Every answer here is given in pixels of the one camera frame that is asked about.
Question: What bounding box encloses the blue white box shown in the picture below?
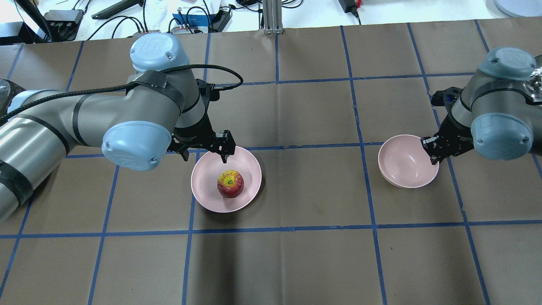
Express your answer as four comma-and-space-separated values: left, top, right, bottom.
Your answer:
172, 8, 229, 33

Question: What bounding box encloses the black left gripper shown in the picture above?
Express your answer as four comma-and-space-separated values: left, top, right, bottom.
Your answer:
166, 80, 236, 164

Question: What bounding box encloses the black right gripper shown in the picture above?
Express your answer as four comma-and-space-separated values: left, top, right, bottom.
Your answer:
420, 87, 474, 166

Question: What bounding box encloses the black bar tool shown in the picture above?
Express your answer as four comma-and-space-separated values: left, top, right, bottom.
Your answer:
91, 0, 145, 20

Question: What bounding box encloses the black power adapter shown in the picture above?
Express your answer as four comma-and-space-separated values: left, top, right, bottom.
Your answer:
338, 0, 360, 14

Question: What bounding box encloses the red yellow apple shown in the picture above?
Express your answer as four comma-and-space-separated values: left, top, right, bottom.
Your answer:
217, 170, 245, 199

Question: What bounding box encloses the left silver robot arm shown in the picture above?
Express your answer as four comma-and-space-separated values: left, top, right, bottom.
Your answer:
0, 33, 236, 220

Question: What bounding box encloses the pink bowl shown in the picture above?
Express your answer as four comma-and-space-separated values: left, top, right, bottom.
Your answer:
377, 134, 440, 189

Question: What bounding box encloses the aluminium frame post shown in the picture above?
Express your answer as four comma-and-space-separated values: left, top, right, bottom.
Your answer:
262, 0, 284, 36

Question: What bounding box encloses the black monitor stand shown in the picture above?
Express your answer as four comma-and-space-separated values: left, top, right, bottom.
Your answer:
0, 0, 55, 42

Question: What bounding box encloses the pink plate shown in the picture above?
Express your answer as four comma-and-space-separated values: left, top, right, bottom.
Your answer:
191, 147, 263, 213

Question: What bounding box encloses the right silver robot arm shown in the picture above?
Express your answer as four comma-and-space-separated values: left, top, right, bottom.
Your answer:
420, 47, 542, 165

